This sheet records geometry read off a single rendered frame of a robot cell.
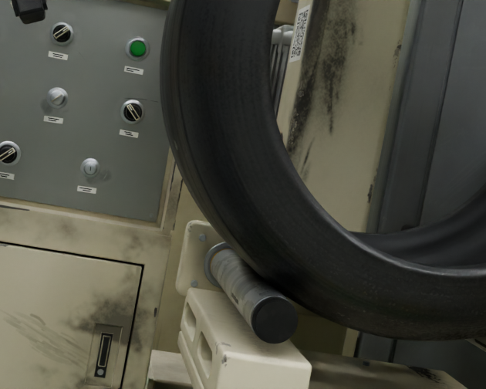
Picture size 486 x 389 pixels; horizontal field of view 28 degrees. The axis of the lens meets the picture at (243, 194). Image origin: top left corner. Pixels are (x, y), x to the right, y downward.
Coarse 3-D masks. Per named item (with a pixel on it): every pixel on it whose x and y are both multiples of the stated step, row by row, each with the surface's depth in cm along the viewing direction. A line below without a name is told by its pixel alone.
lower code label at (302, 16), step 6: (306, 6) 131; (300, 12) 135; (306, 12) 131; (300, 18) 134; (306, 18) 130; (300, 24) 134; (300, 30) 133; (294, 36) 136; (300, 36) 132; (294, 42) 136; (300, 42) 131; (294, 48) 135; (300, 48) 131; (294, 54) 134; (300, 54) 130; (294, 60) 133
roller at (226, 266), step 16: (224, 256) 119; (240, 256) 118; (224, 272) 112; (240, 272) 107; (256, 272) 106; (224, 288) 110; (240, 288) 101; (256, 288) 97; (272, 288) 97; (240, 304) 98; (256, 304) 92; (272, 304) 91; (288, 304) 91; (256, 320) 91; (272, 320) 91; (288, 320) 91; (272, 336) 91; (288, 336) 91
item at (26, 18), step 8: (16, 0) 95; (24, 0) 95; (32, 0) 95; (40, 0) 95; (16, 8) 96; (24, 8) 95; (32, 8) 95; (40, 8) 95; (16, 16) 97; (24, 16) 95; (32, 16) 95; (40, 16) 96
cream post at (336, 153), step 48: (336, 0) 127; (384, 0) 128; (336, 48) 127; (384, 48) 128; (288, 96) 134; (336, 96) 128; (384, 96) 129; (288, 144) 128; (336, 144) 128; (336, 192) 129; (336, 336) 131
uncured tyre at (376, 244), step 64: (192, 0) 91; (256, 0) 89; (192, 64) 91; (256, 64) 89; (192, 128) 92; (256, 128) 90; (192, 192) 106; (256, 192) 91; (256, 256) 94; (320, 256) 92; (384, 256) 92; (448, 256) 121; (384, 320) 95; (448, 320) 95
